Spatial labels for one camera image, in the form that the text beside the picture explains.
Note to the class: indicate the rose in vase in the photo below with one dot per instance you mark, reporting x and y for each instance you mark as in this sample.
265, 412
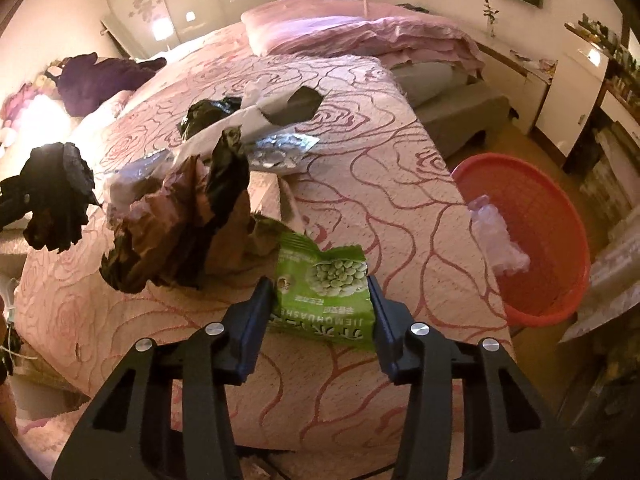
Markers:
489, 10

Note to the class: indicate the green snack packet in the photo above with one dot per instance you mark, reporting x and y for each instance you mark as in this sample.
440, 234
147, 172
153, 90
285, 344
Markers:
320, 285

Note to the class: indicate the pink duvet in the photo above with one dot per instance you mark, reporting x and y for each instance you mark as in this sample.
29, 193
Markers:
425, 45

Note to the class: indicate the silver foil blister pack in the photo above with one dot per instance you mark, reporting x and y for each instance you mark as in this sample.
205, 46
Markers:
280, 152

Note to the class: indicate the clear plastic wrapper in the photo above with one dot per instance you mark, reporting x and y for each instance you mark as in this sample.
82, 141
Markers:
135, 175

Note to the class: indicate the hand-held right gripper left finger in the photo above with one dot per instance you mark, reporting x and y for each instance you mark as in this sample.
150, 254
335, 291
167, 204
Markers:
254, 325

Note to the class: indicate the pink rose-patterned bedspread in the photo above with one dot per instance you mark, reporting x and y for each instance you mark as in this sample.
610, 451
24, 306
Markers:
375, 185

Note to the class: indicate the pale lace curtain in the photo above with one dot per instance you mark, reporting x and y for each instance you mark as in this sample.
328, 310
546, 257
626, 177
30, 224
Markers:
615, 280

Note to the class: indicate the white cabinet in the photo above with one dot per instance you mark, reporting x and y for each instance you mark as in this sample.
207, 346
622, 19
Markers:
570, 105

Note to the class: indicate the shiny black plastic bag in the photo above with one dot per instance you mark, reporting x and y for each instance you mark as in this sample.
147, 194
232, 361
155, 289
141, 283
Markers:
205, 115

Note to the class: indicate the pile of papers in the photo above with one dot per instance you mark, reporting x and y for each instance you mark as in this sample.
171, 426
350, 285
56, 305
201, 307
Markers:
542, 66

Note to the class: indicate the low white desk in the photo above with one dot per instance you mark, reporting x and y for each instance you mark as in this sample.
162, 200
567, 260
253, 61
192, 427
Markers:
505, 75

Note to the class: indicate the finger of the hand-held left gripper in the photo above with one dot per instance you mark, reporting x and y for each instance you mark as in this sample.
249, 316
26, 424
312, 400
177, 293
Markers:
15, 205

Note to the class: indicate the pink pillow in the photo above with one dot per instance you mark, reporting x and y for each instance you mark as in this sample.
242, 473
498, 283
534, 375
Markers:
300, 25

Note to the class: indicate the floral cushion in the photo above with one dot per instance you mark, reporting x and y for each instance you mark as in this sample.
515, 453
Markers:
25, 105

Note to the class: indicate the purple cloth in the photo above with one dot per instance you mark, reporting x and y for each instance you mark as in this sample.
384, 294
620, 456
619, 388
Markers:
100, 85

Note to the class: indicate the white floral wardrobe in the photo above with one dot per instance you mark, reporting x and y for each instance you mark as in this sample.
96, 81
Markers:
200, 0

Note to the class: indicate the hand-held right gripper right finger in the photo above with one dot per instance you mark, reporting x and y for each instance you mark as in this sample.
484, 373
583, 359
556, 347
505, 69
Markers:
386, 332

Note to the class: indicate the dresser with cosmetics shelf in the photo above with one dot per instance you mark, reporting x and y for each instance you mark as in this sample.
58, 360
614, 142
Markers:
615, 70

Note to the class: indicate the crumpled brown paper bag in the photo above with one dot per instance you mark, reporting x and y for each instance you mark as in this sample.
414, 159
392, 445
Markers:
165, 230

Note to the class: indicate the red plastic basket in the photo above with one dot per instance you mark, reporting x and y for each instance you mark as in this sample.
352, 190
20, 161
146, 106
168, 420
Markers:
540, 240

